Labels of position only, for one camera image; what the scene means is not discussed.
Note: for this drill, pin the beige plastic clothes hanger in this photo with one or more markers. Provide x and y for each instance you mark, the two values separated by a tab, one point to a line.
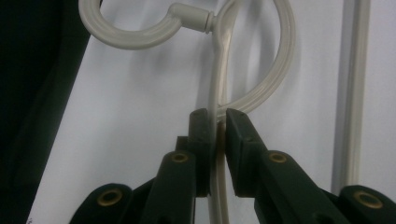
218	77

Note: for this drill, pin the white vertical rod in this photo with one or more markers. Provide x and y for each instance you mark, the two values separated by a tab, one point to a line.
355	93

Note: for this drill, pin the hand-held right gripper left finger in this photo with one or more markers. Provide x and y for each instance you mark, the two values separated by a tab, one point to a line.
174	183

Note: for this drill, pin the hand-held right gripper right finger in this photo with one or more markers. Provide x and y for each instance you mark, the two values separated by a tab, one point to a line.
274	186

